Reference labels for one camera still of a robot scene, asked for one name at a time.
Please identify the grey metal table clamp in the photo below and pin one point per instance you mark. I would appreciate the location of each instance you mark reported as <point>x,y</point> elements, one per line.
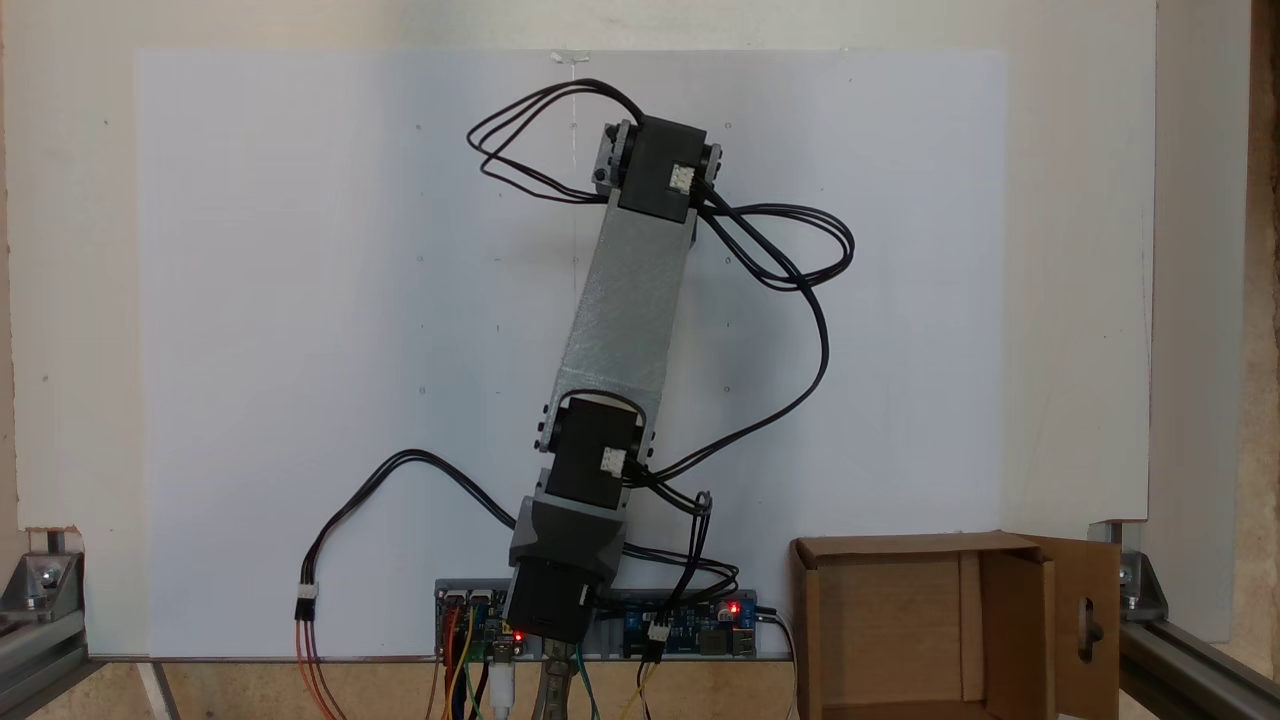
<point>557,685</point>

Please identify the white paper sheet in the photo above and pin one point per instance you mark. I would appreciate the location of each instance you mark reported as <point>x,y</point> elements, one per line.
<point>300,300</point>
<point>900,350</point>

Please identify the blue power circuit board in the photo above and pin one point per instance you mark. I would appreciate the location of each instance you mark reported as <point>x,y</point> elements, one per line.
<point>690,625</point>

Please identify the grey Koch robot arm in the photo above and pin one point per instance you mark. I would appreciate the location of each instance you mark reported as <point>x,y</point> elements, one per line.
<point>630,300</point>

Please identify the clear tape piece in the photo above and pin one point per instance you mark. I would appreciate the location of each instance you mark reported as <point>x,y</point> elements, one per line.
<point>570,58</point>

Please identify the grey metal strut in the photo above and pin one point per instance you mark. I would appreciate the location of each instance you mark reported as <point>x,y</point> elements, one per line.
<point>160,690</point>

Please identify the metal corner bracket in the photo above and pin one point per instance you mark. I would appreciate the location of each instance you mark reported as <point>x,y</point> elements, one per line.
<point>45,580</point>
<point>1140,585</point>

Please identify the open cardboard box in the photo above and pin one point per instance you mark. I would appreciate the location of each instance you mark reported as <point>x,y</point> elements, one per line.
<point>890,630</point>

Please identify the aluminium frame post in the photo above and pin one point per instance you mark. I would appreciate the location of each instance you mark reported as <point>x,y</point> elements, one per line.
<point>1190,670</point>
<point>35,650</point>

